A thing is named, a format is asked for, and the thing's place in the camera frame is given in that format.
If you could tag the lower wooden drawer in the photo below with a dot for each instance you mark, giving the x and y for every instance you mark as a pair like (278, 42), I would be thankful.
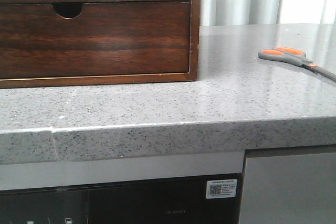
(104, 39)

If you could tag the grey orange scissors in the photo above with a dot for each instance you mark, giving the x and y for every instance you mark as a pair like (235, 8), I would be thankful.
(294, 57)

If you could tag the black built-in appliance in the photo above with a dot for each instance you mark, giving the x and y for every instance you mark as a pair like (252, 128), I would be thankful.
(169, 200)

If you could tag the grey cabinet door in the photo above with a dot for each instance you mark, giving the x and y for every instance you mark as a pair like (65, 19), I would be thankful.
(289, 185)

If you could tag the white QR code sticker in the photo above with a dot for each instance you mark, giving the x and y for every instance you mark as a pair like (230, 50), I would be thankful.
(224, 188)

